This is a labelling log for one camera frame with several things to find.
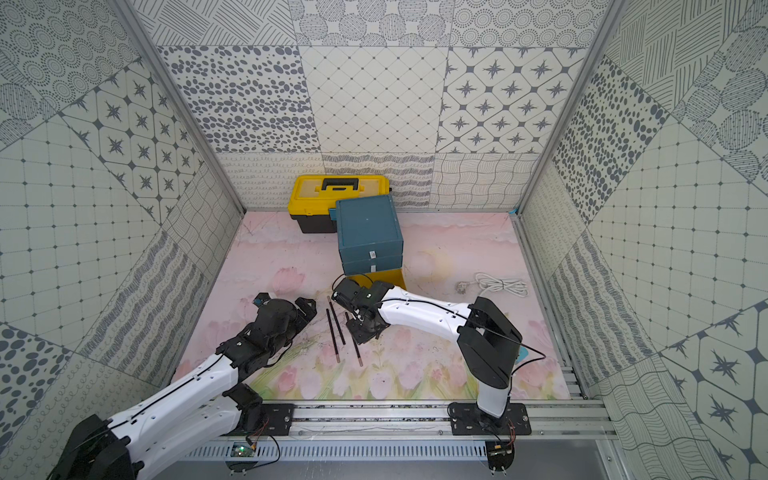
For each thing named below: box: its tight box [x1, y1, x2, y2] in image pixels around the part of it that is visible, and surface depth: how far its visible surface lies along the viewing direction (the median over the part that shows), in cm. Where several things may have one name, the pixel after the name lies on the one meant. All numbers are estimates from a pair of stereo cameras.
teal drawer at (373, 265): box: [342, 255, 402, 275], surface depth 92 cm
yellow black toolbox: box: [288, 174, 392, 233], surface depth 106 cm
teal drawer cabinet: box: [329, 194, 404, 273], surface depth 90 cm
